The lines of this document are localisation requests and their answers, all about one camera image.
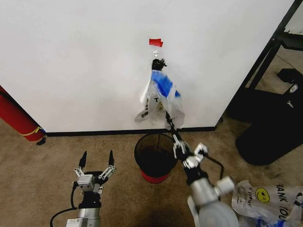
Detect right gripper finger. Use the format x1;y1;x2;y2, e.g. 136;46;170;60
169;124;191;157
164;111;182;159

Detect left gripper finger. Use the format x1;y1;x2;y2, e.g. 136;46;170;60
98;149;117;185
74;151;88;178

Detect white blue plastic garbage bag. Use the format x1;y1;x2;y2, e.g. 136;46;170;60
134;68;186;130

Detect black mesh trash bin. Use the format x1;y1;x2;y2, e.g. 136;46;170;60
134;132;178;177

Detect red round bin base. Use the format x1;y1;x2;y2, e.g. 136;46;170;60
140;167;170;184

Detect white smiley thank-you bag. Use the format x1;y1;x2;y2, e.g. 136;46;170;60
231;180;303;227

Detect black baseboard strip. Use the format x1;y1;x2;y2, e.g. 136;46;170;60
44;126;216;138

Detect red cylinder with yellow band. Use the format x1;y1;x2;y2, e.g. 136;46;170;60
0;85;46;142

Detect red tape strip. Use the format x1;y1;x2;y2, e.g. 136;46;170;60
149;38;164;48

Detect black plastic appliance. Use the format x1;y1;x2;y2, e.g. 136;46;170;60
226;68;303;166

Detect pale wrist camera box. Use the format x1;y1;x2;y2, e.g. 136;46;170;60
78;175;96;191
194;142;209;158

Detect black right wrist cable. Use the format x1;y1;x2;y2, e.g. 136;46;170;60
203;153;225;181

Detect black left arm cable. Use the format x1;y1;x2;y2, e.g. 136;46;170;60
49;182;79;227

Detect black metal frame rack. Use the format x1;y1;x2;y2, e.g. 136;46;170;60
214;0;303;131

